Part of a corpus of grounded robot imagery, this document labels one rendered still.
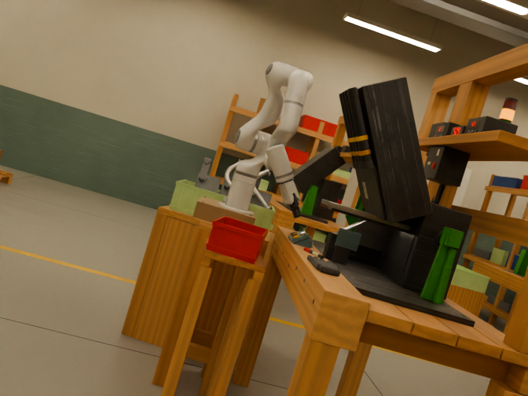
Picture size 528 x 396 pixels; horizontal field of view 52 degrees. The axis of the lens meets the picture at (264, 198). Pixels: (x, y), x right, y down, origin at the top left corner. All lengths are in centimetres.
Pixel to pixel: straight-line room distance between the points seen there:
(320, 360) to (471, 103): 154
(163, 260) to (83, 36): 681
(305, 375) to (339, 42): 848
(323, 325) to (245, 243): 70
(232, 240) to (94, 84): 752
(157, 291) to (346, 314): 186
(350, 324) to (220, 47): 814
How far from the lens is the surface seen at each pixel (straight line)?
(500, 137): 202
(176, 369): 231
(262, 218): 323
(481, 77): 266
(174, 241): 321
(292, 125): 239
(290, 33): 963
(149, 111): 935
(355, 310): 160
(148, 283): 329
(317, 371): 164
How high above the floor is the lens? 117
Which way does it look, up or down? 3 degrees down
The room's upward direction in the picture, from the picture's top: 17 degrees clockwise
